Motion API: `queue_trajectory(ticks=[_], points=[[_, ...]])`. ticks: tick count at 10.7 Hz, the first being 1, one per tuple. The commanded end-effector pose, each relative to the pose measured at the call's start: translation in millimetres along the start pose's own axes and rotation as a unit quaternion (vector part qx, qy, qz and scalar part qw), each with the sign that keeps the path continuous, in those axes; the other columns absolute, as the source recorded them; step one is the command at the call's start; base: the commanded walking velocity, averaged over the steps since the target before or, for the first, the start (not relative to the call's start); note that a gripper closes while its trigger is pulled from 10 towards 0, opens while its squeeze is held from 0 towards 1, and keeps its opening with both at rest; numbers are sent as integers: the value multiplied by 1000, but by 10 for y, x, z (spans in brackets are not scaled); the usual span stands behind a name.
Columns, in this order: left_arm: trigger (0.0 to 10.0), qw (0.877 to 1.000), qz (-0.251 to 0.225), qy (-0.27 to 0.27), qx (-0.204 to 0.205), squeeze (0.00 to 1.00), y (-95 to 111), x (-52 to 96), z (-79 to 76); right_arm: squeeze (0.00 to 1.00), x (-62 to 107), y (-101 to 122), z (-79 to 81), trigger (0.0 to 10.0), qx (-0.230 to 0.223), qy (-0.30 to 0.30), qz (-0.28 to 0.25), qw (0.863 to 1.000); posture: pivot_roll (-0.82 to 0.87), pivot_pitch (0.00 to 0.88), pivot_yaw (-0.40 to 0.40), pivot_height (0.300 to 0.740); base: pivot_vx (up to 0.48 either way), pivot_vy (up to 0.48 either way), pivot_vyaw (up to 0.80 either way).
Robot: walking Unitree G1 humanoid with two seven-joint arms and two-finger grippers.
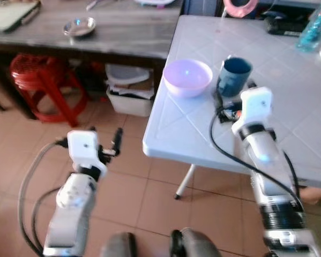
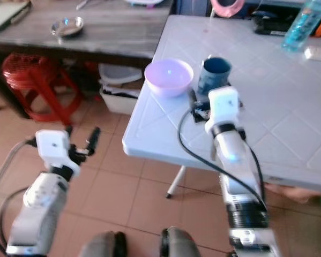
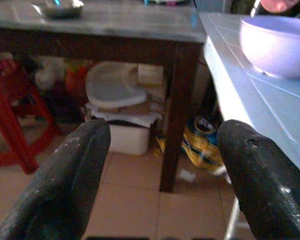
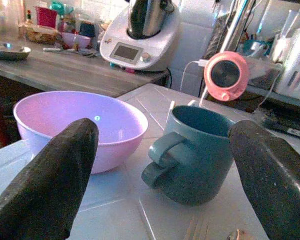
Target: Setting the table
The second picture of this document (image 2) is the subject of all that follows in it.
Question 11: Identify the dark blue cup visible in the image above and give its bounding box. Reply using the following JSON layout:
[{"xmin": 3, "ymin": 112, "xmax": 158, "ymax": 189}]
[{"xmin": 197, "ymin": 56, "xmax": 233, "ymax": 97}]

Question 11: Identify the purple plastic bowl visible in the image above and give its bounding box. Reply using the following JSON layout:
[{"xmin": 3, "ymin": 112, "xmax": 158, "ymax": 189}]
[{"xmin": 144, "ymin": 58, "xmax": 195, "ymax": 99}]

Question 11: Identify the white plastic storage bin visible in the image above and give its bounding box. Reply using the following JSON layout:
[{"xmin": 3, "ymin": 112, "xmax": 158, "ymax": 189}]
[{"xmin": 98, "ymin": 63, "xmax": 146, "ymax": 115}]

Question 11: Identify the red plastic stool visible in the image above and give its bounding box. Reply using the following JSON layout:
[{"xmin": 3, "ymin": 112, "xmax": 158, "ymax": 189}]
[{"xmin": 2, "ymin": 53, "xmax": 71, "ymax": 125}]

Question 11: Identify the white metal table leg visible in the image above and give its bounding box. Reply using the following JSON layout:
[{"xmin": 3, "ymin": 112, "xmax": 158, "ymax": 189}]
[{"xmin": 166, "ymin": 165, "xmax": 187, "ymax": 200}]

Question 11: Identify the white plastic folding table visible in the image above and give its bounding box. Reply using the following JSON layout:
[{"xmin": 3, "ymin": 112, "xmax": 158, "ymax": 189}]
[{"xmin": 122, "ymin": 14, "xmax": 321, "ymax": 200}]

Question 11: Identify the grey left robot leg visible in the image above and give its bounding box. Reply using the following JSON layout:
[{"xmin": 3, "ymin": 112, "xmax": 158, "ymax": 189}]
[{"xmin": 77, "ymin": 231, "xmax": 128, "ymax": 257}]

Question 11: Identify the grey robot leg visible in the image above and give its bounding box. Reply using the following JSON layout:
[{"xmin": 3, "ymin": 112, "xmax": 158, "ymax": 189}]
[
  {"xmin": 160, "ymin": 226, "xmax": 210, "ymax": 257},
  {"xmin": 77, "ymin": 231, "xmax": 128, "ymax": 257}
]

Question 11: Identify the grey wooden desk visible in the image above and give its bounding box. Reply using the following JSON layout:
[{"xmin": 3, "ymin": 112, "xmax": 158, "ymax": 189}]
[{"xmin": 0, "ymin": 0, "xmax": 174, "ymax": 116}]

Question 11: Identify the small metal bowl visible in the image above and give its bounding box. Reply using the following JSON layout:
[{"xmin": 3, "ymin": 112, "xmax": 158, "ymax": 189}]
[{"xmin": 50, "ymin": 17, "xmax": 85, "ymax": 38}]

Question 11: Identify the white flat object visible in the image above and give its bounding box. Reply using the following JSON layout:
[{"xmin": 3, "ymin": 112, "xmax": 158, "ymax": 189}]
[{"xmin": 123, "ymin": 0, "xmax": 167, "ymax": 7}]

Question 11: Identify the black device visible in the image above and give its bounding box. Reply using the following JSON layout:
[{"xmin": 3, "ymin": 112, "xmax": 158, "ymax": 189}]
[{"xmin": 251, "ymin": 9, "xmax": 298, "ymax": 36}]

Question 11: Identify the grey closed laptop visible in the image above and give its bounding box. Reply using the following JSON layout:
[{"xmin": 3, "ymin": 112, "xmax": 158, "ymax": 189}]
[{"xmin": 0, "ymin": 0, "xmax": 33, "ymax": 32}]

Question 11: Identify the person's bare foot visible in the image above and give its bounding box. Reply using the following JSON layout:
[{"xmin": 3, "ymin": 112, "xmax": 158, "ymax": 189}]
[{"xmin": 269, "ymin": 184, "xmax": 321, "ymax": 205}]

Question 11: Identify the thin light stick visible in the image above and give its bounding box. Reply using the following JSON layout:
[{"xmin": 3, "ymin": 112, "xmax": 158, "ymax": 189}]
[{"xmin": 75, "ymin": 0, "xmax": 93, "ymax": 12}]

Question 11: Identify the small white box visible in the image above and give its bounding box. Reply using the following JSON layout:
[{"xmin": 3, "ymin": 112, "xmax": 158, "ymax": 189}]
[{"xmin": 303, "ymin": 46, "xmax": 321, "ymax": 63}]

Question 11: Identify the clear blue water bottle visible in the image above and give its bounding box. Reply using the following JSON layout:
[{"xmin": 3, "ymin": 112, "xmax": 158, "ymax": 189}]
[{"xmin": 281, "ymin": 0, "xmax": 321, "ymax": 53}]

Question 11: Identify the grey right robot leg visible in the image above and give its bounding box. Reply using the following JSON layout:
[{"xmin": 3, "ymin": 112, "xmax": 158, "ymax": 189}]
[{"xmin": 160, "ymin": 226, "xmax": 210, "ymax": 257}]

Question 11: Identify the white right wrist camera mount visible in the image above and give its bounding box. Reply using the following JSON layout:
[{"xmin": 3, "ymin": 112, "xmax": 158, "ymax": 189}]
[{"xmin": 205, "ymin": 86, "xmax": 242, "ymax": 133}]

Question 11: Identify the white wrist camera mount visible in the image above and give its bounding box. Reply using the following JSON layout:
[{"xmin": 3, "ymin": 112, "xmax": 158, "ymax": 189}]
[
  {"xmin": 205, "ymin": 86, "xmax": 242, "ymax": 133},
  {"xmin": 35, "ymin": 130, "xmax": 71, "ymax": 165}
]

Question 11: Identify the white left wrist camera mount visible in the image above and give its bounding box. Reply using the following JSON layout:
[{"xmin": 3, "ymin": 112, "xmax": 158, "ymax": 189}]
[{"xmin": 35, "ymin": 130, "xmax": 71, "ymax": 165}]

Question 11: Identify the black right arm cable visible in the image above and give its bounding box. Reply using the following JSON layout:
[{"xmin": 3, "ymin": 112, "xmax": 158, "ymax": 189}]
[{"xmin": 177, "ymin": 106, "xmax": 269, "ymax": 210}]

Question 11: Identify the pink ring object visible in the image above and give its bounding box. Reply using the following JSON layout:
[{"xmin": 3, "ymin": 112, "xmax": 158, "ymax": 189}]
[{"xmin": 210, "ymin": 0, "xmax": 246, "ymax": 18}]

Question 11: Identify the short black left arm cable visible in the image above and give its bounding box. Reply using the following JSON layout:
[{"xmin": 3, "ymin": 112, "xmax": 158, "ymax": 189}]
[{"xmin": 0, "ymin": 186, "xmax": 30, "ymax": 253}]

